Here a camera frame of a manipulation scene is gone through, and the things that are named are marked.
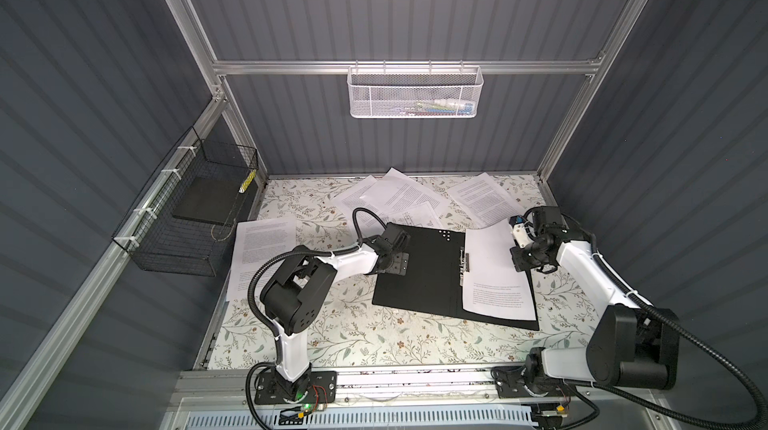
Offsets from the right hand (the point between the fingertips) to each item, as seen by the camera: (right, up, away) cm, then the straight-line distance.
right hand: (526, 260), depth 87 cm
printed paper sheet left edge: (-86, +3, +16) cm, 88 cm away
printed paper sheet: (-8, -8, +4) cm, 12 cm away
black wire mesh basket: (-90, +12, -14) cm, 92 cm away
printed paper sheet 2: (-4, +17, +25) cm, 31 cm away
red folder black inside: (-26, -7, +4) cm, 28 cm away
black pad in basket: (-84, +18, -13) cm, 87 cm away
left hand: (-39, -2, +9) cm, 40 cm away
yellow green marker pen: (-80, +23, -4) cm, 83 cm away
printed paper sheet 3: (-38, +21, +29) cm, 52 cm away
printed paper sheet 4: (-55, +18, +25) cm, 63 cm away
